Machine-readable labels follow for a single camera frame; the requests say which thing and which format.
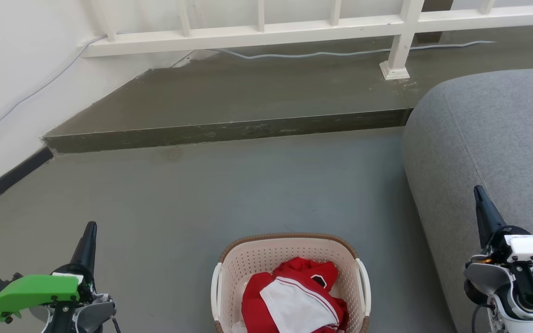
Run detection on beige perforated laundry basket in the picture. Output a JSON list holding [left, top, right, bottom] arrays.
[[211, 233, 372, 333]]

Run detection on raised concrete step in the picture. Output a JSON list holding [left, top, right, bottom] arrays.
[[42, 24, 533, 154]]

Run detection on grey cable on wall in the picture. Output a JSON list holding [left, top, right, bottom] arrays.
[[0, 36, 107, 145]]

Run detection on grey cable on floor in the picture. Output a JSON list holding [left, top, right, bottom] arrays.
[[211, 40, 496, 60]]

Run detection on red garment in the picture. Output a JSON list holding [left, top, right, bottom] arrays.
[[241, 257, 349, 333]]

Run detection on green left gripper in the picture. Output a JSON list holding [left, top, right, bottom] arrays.
[[0, 221, 98, 323]]

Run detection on white wooden railing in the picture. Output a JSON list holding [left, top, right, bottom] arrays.
[[81, 0, 533, 81]]

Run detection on black baseboard strip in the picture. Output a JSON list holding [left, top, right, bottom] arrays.
[[0, 146, 54, 216]]

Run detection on grey fabric sofa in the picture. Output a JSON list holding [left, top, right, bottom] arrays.
[[402, 68, 533, 333]]

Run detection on white cloth with red stripes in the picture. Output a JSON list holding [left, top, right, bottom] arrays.
[[260, 277, 340, 333]]

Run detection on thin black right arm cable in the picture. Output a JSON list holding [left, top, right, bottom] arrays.
[[472, 303, 491, 333]]

